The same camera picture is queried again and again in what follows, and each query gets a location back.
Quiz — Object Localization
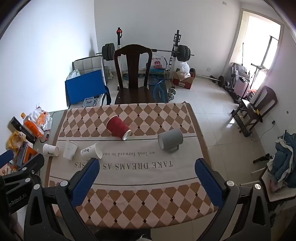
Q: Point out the pile of clothes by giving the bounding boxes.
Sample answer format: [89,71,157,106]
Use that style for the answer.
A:
[267,132,296,193]

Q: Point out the yellow plastic bag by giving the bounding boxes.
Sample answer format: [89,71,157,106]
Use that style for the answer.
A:
[6,131,27,151]

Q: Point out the black tool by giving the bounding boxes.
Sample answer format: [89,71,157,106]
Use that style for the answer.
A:
[253,153,274,164]

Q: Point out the long black box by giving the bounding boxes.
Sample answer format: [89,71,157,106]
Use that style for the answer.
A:
[8,117,37,144]

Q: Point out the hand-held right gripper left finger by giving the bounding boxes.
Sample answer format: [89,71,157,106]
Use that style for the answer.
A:
[24,158,100,241]

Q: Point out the blue board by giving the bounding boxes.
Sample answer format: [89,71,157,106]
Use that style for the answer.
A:
[65,69,112,105]

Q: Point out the white bag with red print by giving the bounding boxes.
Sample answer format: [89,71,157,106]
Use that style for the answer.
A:
[151,56,167,70]

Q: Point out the grey ribbed mug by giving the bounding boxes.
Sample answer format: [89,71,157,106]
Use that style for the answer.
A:
[157,128,184,153]

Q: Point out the white padded chair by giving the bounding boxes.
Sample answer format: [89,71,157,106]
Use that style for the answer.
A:
[72,56,107,87]

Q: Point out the dark wooden chair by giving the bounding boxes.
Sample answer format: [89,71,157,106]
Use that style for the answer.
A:
[113,44,158,105]
[229,85,278,136]

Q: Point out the white stool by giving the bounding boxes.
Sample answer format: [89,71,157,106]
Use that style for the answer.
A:
[240,166,296,210]

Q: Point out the chrome dumbbells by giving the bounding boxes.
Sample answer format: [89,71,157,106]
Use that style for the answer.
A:
[167,87,178,101]

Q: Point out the white squat rack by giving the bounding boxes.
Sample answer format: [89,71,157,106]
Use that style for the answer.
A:
[115,27,184,82]

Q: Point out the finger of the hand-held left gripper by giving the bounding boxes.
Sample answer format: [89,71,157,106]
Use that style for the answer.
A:
[0,150,14,169]
[0,153,45,186]

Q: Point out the barbell with black plates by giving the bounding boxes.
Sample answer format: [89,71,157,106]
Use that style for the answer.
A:
[96,43,195,62]

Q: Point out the red ribbed paper cup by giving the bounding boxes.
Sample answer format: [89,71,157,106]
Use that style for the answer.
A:
[106,115,132,141]

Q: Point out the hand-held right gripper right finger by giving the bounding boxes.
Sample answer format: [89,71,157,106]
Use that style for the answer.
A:
[195,158,271,241]

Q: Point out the white paper cup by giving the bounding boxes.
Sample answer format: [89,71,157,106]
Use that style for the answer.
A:
[43,143,60,157]
[63,140,79,161]
[80,143,103,162]

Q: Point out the orange and black box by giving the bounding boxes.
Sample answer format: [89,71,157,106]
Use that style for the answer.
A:
[15,141,39,168]

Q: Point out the blue badminton racket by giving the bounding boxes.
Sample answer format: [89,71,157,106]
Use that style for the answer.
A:
[147,77,173,88]

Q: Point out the red cardboard box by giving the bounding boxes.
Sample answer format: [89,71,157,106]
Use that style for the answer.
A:
[173,68,196,90]

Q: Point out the small barbell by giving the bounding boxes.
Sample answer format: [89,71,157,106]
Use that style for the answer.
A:
[195,74,230,88]

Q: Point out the crumpled white plastic bag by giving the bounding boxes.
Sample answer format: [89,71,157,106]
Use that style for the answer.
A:
[28,105,53,131]

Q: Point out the checkered printed tablecloth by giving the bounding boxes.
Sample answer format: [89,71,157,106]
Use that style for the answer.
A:
[45,103,219,227]

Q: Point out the folded exercise equipment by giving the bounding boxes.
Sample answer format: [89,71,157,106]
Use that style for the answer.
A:
[228,61,269,104]

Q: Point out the orange drink bottle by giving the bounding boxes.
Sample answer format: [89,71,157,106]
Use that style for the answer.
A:
[21,112,45,139]

